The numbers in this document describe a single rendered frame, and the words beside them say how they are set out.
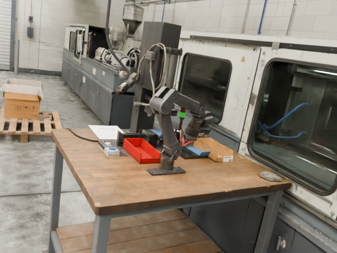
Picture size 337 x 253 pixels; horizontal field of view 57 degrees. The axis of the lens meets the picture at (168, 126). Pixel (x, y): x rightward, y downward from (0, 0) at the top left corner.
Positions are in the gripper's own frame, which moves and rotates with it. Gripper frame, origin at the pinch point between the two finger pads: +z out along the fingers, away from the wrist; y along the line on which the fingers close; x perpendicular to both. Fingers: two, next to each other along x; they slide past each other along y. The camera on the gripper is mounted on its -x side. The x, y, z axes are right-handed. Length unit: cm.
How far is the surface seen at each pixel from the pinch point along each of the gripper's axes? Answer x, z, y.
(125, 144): 26.8, 16.4, 11.1
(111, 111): -51, 218, 256
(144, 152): 16.7, 15.9, 4.9
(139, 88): 12, 9, 55
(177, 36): 0, -33, 57
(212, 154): -23.5, 7.0, -1.7
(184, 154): -6.1, 10.6, 0.7
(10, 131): 90, 221, 201
